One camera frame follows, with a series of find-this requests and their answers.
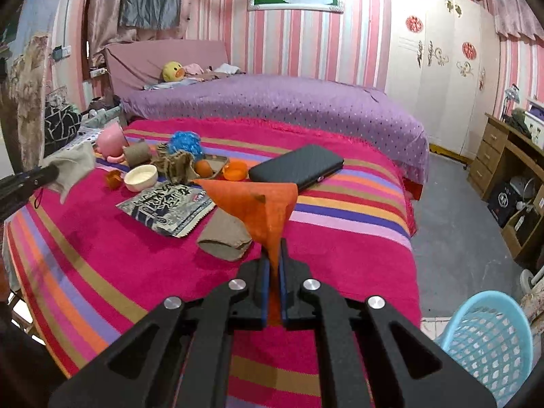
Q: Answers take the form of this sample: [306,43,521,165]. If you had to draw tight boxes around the pink pig mug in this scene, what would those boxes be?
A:
[94,121,128,163]

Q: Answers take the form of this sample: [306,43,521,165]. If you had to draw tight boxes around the cardboard roll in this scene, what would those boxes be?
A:
[123,141,153,167]

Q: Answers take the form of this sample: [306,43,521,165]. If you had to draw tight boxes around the pink headboard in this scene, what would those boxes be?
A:
[103,40,230,98]

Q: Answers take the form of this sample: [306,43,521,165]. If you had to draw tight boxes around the white wardrobe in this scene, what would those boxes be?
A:
[385,0,502,162]

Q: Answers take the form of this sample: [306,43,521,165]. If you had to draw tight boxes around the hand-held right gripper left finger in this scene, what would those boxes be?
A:
[49,259,273,408]

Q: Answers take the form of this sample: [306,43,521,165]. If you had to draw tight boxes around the black zip case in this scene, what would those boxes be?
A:
[249,144,345,193]

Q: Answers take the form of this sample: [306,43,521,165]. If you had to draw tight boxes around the small orange cup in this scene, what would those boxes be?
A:
[222,159,248,181]

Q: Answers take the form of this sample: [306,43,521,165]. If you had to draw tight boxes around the blue plastic bag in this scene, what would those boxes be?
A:
[169,131,205,158]

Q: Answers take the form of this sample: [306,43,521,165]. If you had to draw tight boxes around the purple dotted bedspread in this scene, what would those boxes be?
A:
[121,74,430,183]

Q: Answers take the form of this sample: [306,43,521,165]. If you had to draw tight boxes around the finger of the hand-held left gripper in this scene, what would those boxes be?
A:
[0,185,45,224]
[0,165,60,194]

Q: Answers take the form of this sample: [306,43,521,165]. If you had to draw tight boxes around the polka dot cloth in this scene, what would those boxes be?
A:
[64,125,103,154]

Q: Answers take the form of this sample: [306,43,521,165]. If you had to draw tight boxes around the grey cloth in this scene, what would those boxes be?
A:
[40,141,96,204]

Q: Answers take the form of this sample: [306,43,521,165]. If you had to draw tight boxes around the brown phone case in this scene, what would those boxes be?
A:
[187,156,230,180]

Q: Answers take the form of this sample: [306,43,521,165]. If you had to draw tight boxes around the black patterned bag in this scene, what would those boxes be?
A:
[45,104,82,154]

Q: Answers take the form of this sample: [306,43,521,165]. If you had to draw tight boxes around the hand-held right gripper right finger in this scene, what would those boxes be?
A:
[278,238,498,408]

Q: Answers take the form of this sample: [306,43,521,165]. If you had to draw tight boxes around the white box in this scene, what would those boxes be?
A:
[525,98,544,137]

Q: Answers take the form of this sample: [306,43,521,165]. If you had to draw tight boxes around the pink satin curtain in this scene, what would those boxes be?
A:
[87,0,185,69]

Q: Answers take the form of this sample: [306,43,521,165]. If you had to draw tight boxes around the beige sock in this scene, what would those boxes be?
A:
[196,210,254,262]

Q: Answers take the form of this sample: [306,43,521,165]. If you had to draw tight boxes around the yellow duck plush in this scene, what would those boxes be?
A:
[162,62,185,83]

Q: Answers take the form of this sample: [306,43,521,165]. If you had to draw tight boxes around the black and white snack packet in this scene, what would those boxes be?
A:
[117,181,217,239]

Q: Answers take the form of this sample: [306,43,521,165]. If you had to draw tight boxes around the small white bowl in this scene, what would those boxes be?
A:
[123,164,159,193]

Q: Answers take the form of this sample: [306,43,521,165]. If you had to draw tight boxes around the orange cloth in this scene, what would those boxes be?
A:
[193,178,298,326]

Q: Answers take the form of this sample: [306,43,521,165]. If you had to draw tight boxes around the light blue plastic basket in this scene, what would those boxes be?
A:
[433,291,534,408]

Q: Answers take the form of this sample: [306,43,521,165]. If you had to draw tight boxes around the wooden desk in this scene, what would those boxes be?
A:
[467,113,544,260]

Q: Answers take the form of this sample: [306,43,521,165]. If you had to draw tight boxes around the pink patterned valance curtain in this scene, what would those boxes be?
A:
[489,0,544,41]

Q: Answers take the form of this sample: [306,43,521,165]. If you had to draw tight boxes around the dark printed box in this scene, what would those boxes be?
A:
[488,183,517,228]

